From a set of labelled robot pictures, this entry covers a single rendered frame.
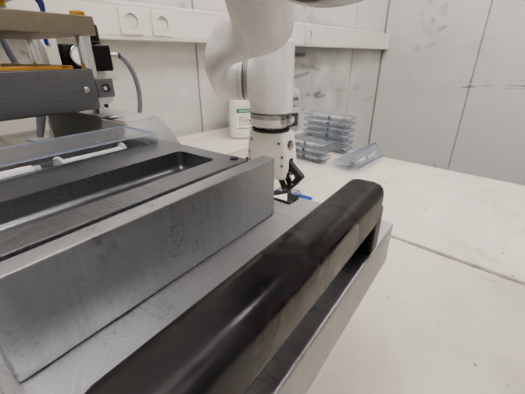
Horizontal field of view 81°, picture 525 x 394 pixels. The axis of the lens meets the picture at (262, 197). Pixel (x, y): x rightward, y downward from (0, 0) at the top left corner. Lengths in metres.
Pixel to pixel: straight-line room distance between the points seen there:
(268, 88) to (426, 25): 2.00
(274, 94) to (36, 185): 0.44
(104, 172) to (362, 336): 0.35
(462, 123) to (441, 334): 2.08
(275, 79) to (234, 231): 0.44
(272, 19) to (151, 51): 0.77
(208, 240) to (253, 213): 0.04
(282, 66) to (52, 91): 0.36
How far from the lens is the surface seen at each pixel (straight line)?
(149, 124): 0.40
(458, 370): 0.45
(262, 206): 0.20
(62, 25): 0.44
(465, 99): 2.45
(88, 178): 0.24
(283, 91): 0.60
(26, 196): 0.23
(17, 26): 0.42
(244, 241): 0.18
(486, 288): 0.59
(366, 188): 0.16
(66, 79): 0.42
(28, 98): 0.41
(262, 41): 0.46
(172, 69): 1.20
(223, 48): 0.51
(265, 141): 0.63
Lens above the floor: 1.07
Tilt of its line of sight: 25 degrees down
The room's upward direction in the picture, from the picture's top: straight up
